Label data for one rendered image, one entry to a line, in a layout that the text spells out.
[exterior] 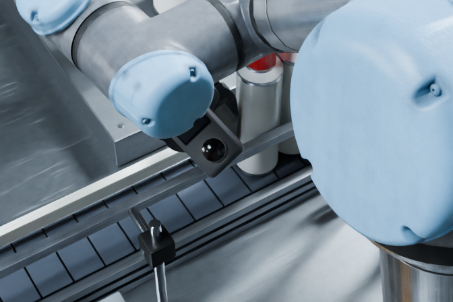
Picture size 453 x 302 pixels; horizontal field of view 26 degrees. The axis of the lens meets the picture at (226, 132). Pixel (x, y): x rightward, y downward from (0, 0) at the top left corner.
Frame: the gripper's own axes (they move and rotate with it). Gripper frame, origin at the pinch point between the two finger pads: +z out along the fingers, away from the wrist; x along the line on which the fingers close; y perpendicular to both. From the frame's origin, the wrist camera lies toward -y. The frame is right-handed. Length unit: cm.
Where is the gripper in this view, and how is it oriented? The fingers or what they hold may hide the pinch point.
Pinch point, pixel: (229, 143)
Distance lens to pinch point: 112.3
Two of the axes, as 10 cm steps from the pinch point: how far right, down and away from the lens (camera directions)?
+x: -7.4, 6.7, 0.8
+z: 4.2, 3.6, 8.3
